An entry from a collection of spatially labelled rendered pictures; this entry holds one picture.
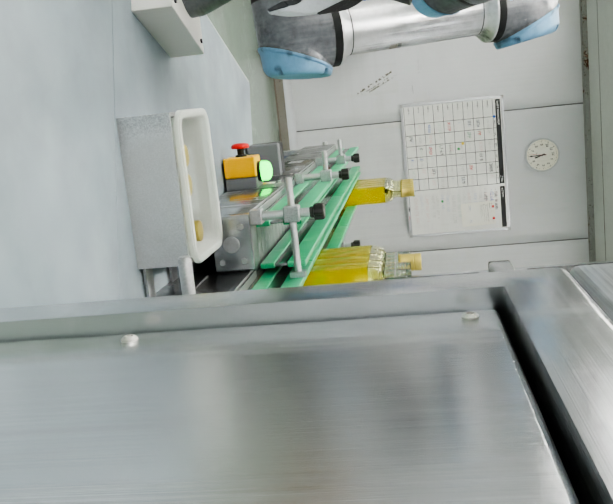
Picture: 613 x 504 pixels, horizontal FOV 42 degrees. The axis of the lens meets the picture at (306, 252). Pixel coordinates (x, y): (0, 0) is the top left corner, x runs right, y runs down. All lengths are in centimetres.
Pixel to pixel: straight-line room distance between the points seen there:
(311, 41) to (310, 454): 110
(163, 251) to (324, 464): 92
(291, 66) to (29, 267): 61
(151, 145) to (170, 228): 12
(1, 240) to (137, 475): 58
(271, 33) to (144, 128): 30
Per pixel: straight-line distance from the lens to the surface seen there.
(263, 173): 175
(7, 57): 91
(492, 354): 36
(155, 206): 117
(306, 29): 133
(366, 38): 138
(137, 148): 117
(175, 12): 131
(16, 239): 87
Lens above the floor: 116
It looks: 8 degrees down
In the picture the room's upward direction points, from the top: 85 degrees clockwise
